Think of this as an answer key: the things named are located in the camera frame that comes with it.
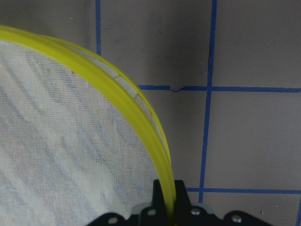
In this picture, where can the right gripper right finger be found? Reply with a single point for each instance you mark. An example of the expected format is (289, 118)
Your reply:
(187, 213)

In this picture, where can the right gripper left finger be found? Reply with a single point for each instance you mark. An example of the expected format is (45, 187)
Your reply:
(154, 214)

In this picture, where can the yellow steamer layer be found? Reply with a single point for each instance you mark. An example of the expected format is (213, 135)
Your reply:
(78, 138)

